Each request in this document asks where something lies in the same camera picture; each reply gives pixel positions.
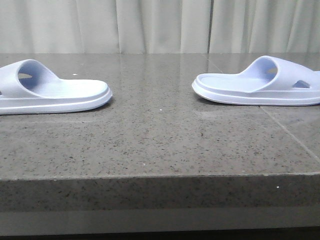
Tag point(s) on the light blue slipper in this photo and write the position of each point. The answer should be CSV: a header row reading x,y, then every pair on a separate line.
x,y
267,81
29,87

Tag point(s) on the pale curtain left panel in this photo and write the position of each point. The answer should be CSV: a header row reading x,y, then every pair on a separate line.
x,y
105,26

